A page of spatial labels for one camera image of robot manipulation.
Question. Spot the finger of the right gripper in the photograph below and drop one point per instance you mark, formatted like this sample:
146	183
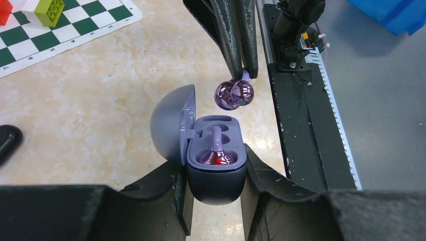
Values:
245	43
219	20

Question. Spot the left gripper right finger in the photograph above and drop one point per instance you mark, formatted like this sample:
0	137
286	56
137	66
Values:
275	208

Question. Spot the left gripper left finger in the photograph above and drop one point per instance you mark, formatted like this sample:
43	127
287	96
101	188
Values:
151	208

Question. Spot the purple earbud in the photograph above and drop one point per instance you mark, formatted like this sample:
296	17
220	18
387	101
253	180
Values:
230	95
216	155

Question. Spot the grey purple charging case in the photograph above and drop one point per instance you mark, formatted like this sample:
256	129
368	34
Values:
179	136

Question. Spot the black earbud charging case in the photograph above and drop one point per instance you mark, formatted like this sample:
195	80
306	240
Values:
11	139

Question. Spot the blue plastic bin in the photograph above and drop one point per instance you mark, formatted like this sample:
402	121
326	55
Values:
397	16

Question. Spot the yellow green block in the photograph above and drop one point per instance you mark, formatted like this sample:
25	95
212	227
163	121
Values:
44	13

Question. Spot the green white chessboard mat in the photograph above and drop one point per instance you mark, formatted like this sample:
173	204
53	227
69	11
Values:
24	44

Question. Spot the red block upper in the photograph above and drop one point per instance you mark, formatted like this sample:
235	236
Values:
5	11

